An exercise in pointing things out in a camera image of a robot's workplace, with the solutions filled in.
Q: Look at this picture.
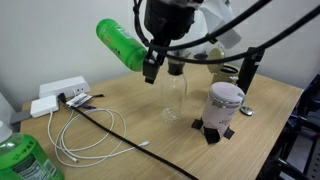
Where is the black equipment rack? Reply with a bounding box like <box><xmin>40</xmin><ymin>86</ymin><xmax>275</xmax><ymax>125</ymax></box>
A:
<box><xmin>256</xmin><ymin>73</ymin><xmax>320</xmax><ymax>180</ymax></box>

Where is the white charger adapter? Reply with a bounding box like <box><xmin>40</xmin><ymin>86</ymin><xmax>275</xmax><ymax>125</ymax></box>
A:
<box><xmin>29</xmin><ymin>94</ymin><xmax>60</xmax><ymax>119</ymax></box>

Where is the glass carafe with metal filter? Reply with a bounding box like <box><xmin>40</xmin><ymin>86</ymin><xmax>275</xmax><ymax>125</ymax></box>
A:
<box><xmin>159</xmin><ymin>49</ymin><xmax>189</xmax><ymax>124</ymax></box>

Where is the gold tin with hinged lid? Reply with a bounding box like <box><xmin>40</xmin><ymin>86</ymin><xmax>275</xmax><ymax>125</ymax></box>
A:
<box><xmin>206</xmin><ymin>45</ymin><xmax>241</xmax><ymax>87</ymax></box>

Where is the white rectangular power box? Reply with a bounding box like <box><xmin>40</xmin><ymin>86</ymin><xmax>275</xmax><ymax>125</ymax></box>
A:
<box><xmin>38</xmin><ymin>75</ymin><xmax>91</xmax><ymax>100</ymax></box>

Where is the purple cable connector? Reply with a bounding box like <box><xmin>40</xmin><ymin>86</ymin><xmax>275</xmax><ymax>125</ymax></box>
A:
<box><xmin>79</xmin><ymin>104</ymin><xmax>98</xmax><ymax>111</ymax></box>

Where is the green plastic bottle white cap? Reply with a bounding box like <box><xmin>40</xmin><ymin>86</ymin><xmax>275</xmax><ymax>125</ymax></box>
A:
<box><xmin>95</xmin><ymin>18</ymin><xmax>148</xmax><ymax>73</ymax></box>

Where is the white round tin canister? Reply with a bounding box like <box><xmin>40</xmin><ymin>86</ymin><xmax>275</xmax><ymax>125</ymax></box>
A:
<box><xmin>200</xmin><ymin>81</ymin><xmax>247</xmax><ymax>136</ymax></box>

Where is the black tape piece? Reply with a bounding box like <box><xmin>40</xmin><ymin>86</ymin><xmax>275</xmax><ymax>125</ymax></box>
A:
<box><xmin>223</xmin><ymin>127</ymin><xmax>236</xmax><ymax>140</ymax></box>
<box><xmin>190</xmin><ymin>118</ymin><xmax>204</xmax><ymax>131</ymax></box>
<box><xmin>203</xmin><ymin>128</ymin><xmax>221</xmax><ymax>145</ymax></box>

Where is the small round metal disc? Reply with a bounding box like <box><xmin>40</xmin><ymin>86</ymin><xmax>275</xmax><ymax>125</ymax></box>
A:
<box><xmin>239</xmin><ymin>105</ymin><xmax>256</xmax><ymax>117</ymax></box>

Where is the large green soap bottle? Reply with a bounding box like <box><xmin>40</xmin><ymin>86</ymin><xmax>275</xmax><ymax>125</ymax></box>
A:
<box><xmin>0</xmin><ymin>121</ymin><xmax>65</xmax><ymax>180</ymax></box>

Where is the thick black table cable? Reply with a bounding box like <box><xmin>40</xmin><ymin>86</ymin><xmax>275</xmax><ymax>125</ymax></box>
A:
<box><xmin>57</xmin><ymin>93</ymin><xmax>201</xmax><ymax>180</ymax></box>

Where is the white charging cable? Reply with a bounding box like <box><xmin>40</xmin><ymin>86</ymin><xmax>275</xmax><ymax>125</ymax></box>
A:
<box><xmin>46</xmin><ymin>107</ymin><xmax>151</xmax><ymax>169</ymax></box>

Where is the white sachet packet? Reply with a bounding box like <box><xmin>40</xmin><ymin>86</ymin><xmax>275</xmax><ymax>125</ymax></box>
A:
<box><xmin>65</xmin><ymin>92</ymin><xmax>93</xmax><ymax>108</ymax></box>

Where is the black thermos flask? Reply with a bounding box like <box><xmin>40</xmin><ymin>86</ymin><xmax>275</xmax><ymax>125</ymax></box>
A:
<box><xmin>237</xmin><ymin>46</ymin><xmax>266</xmax><ymax>96</ymax></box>

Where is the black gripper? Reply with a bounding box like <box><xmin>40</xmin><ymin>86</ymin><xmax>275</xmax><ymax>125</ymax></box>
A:
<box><xmin>142</xmin><ymin>0</ymin><xmax>198</xmax><ymax>85</ymax></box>

